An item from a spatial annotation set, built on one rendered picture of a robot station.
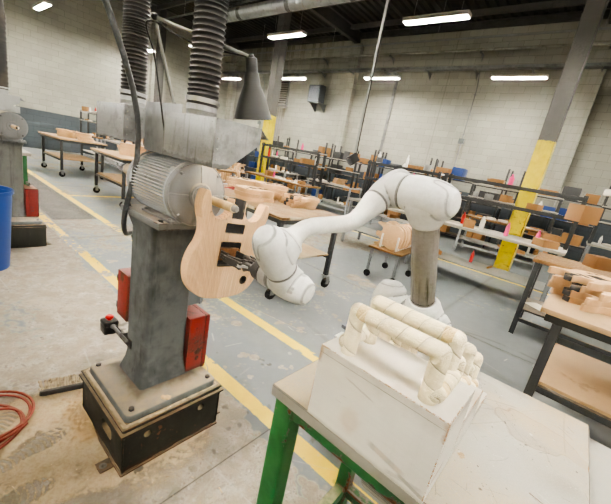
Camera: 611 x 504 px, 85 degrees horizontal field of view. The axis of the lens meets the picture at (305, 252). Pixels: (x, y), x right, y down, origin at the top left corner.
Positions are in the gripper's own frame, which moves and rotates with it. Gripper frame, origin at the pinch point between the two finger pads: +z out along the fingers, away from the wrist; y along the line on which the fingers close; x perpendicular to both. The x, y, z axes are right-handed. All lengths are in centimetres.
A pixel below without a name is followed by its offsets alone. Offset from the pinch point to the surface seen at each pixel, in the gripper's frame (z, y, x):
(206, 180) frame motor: 15.6, -6.2, 25.4
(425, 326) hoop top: -82, -19, 12
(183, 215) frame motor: 16.2, -12.7, 10.4
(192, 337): 30, 13, -53
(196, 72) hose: 5, -25, 58
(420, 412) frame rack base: -88, -27, 0
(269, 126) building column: 731, 664, 204
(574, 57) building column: -4, 642, 367
